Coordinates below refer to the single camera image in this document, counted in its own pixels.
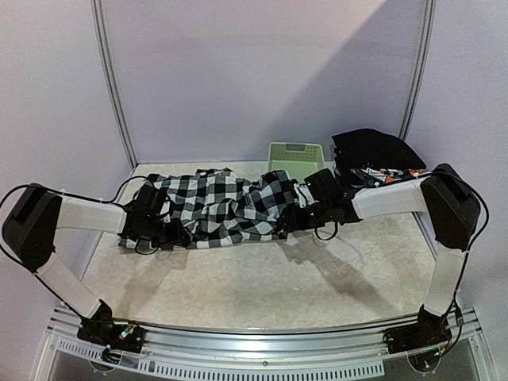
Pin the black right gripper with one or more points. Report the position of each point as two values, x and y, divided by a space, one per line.
292 219

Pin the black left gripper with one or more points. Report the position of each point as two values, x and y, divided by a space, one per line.
176 237

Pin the black t-shirt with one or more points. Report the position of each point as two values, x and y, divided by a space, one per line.
374 149

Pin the black white patterned garment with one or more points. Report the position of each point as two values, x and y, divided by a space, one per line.
218 208

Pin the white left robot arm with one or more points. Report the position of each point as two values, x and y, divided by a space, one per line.
31 228

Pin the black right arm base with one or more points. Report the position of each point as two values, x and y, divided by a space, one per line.
428 330

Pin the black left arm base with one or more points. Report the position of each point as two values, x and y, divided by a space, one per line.
102 329

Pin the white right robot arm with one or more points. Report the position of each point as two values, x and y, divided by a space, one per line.
453 208

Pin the dark folded clothes stack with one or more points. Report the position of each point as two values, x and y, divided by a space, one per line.
346 177

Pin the pale green plastic laundry basket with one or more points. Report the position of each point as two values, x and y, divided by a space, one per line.
298 160

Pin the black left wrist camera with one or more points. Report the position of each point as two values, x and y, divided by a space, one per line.
149 201

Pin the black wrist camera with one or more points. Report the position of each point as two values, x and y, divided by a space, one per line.
149 201
321 186

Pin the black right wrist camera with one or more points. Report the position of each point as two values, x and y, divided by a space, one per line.
321 186

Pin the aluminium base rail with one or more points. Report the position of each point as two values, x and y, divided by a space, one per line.
355 352

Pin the right corner wall post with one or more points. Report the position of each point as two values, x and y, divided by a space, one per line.
419 67

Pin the corner wall post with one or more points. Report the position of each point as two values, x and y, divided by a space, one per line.
419 67
99 19

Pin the left corner wall post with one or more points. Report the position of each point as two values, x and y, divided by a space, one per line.
99 19

